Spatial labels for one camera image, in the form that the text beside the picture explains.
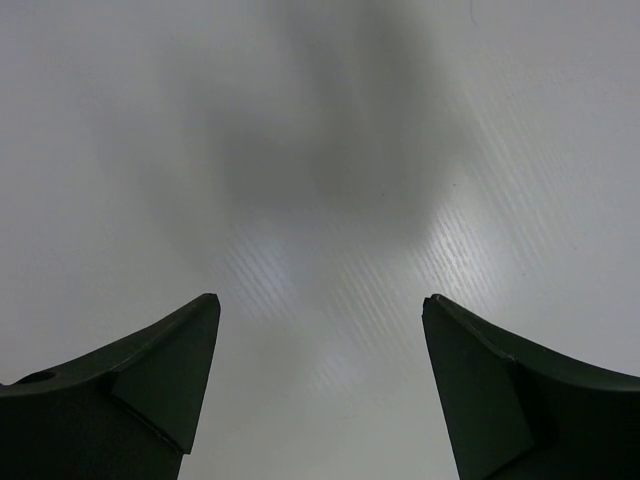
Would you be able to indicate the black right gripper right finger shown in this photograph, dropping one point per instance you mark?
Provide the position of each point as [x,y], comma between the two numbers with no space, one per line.
[515,409]

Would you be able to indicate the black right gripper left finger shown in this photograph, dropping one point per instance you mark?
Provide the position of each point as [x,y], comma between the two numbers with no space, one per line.
[128,410]

